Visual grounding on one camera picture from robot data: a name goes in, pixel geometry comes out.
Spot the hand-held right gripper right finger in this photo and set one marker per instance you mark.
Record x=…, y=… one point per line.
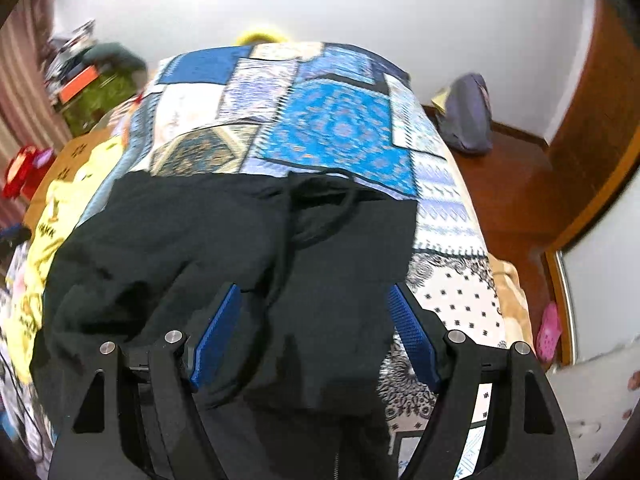
x=412, y=335

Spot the tan fleece blanket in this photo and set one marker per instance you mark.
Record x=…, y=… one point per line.
x=512, y=290

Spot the yellow printed garment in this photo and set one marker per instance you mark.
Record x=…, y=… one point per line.
x=45, y=230

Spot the orange box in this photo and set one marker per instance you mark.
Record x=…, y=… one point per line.
x=77, y=85

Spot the grey backpack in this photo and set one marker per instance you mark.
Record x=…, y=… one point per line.
x=467, y=115

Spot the blue patchwork bed blanket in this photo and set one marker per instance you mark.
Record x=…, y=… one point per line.
x=330, y=120

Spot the pile of clothes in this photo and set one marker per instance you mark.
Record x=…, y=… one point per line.
x=67, y=50

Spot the black zip hoodie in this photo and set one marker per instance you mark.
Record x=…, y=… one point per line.
x=175, y=240

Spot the pink slipper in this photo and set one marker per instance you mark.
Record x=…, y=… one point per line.
x=547, y=332

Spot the green cloth covered stand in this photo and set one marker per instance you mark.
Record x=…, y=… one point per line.
x=95, y=105

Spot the white floral cloth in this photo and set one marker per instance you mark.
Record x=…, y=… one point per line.
x=590, y=410

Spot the red plush toy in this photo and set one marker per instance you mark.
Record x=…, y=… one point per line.
x=20, y=167

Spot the brown striped curtain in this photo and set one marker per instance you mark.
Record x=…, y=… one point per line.
x=25, y=110

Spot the brown wooden room door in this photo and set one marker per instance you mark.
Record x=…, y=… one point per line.
x=600, y=110

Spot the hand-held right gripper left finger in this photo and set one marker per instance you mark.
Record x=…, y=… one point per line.
x=215, y=340

